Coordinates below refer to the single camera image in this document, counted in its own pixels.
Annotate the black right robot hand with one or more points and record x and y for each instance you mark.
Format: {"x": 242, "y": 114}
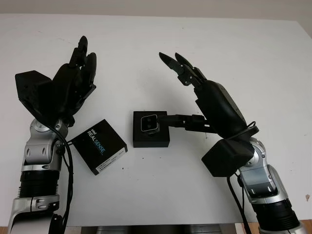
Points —
{"x": 219, "y": 107}

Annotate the black camera box base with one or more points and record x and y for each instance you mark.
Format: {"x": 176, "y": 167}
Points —
{"x": 151, "y": 140}

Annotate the silver depth camera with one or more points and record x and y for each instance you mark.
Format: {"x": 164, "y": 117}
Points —
{"x": 150, "y": 123}

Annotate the black RealSense box lid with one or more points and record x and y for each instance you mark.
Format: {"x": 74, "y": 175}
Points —
{"x": 97, "y": 146}

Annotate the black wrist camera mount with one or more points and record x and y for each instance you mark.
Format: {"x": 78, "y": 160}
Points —
{"x": 226, "y": 157}
{"x": 31, "y": 92}

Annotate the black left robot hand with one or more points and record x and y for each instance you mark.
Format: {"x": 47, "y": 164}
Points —
{"x": 70, "y": 90}

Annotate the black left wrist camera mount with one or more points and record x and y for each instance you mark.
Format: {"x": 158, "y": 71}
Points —
{"x": 31, "y": 92}

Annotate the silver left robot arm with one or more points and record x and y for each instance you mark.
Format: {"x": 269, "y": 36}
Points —
{"x": 39, "y": 156}

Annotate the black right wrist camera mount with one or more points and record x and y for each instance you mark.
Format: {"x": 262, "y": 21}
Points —
{"x": 226, "y": 157}

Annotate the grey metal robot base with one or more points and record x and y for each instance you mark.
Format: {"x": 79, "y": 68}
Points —
{"x": 158, "y": 230}

